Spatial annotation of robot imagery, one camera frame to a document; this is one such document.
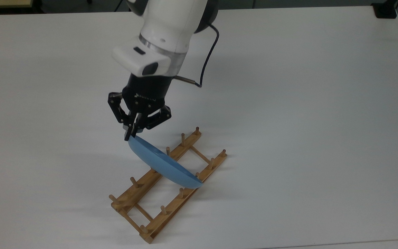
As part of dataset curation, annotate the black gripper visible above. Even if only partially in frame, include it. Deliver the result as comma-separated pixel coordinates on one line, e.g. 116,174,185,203
107,74,174,141

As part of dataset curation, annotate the blue round plate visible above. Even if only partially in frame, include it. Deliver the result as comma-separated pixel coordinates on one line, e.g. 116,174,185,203
128,135,204,189

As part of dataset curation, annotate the wooden plate rack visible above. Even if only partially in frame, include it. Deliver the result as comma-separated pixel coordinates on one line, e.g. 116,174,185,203
108,127,228,244

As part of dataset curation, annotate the brown wooden board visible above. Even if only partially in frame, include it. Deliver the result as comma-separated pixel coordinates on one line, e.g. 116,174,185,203
0,0,34,8

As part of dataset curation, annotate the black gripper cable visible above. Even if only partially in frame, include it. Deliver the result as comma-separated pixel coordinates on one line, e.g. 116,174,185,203
176,24,220,88

